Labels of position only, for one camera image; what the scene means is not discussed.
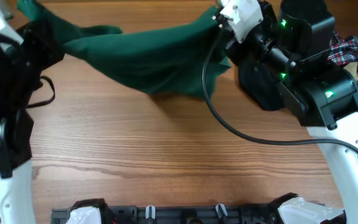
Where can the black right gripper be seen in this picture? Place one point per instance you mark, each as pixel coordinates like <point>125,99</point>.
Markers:
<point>233,49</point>

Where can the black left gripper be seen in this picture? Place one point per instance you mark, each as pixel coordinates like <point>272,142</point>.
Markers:
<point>38,34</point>

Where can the dark green skirt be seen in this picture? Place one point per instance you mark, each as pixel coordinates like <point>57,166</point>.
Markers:
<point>155,61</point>

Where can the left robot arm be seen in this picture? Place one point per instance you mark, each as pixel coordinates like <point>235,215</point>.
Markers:
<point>16,125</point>

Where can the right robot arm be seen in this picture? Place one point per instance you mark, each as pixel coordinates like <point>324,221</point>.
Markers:
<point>294,45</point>

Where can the black garment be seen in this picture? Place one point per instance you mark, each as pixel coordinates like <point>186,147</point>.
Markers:
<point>257,81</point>

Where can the beige garment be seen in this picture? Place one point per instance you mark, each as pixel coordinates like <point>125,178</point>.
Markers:
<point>352,69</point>

